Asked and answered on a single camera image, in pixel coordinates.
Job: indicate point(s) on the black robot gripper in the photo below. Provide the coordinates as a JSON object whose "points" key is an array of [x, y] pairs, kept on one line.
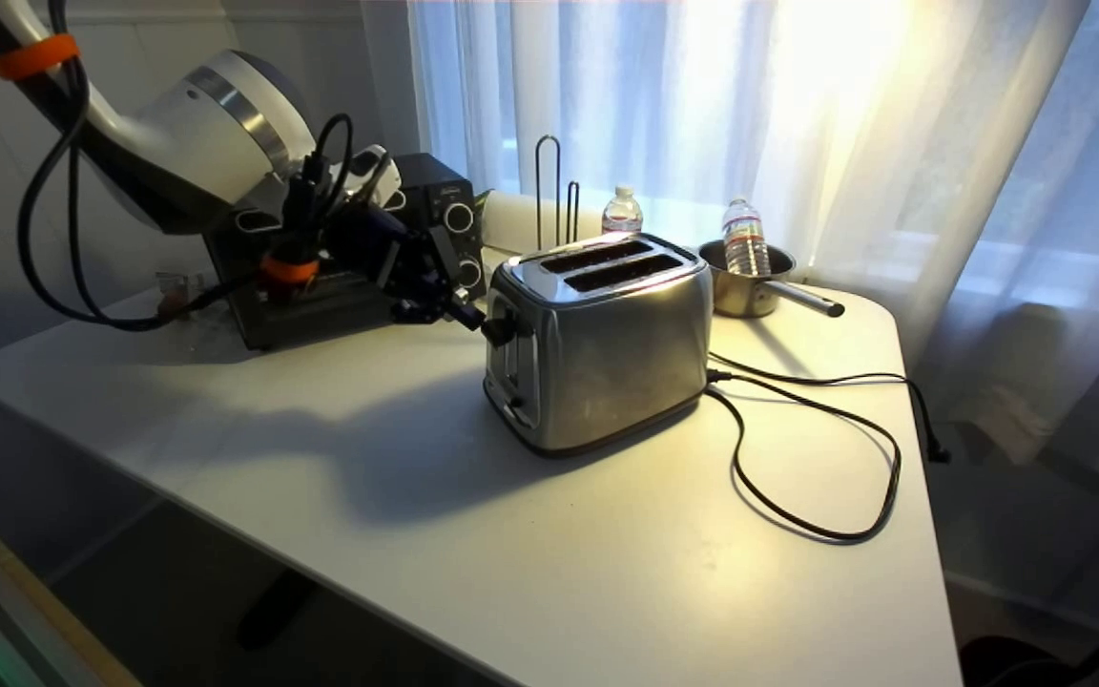
{"points": [[391, 248]]}

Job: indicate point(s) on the black toaster lever knob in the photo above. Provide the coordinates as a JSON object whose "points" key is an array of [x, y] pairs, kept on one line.
{"points": [[503, 329]]}

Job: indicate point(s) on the silver two-slot toaster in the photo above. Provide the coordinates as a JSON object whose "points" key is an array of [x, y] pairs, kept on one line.
{"points": [[614, 346]]}

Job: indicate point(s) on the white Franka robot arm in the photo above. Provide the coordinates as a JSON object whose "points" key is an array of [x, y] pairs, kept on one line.
{"points": [[182, 127]]}

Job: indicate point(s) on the black toaster oven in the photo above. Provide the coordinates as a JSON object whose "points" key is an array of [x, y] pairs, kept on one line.
{"points": [[307, 312]]}

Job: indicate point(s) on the metal paper towel holder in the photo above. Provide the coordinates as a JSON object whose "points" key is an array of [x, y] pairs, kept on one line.
{"points": [[549, 192]]}

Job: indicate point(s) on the clear plastic water bottle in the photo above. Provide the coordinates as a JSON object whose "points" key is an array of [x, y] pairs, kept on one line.
{"points": [[745, 240], [625, 214]]}

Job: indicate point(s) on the small clear glass jar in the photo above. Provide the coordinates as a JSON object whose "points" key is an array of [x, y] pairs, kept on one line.
{"points": [[179, 290]]}

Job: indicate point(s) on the small steel saucepan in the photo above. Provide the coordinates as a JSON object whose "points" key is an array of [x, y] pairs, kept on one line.
{"points": [[733, 296]]}

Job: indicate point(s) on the black table leg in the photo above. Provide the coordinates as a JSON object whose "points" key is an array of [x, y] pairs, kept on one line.
{"points": [[277, 612]]}

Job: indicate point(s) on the white sheer curtain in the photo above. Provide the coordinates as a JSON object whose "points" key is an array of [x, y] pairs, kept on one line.
{"points": [[855, 154]]}

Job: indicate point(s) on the wooden furniture edge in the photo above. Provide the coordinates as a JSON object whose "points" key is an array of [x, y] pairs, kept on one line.
{"points": [[30, 597]]}

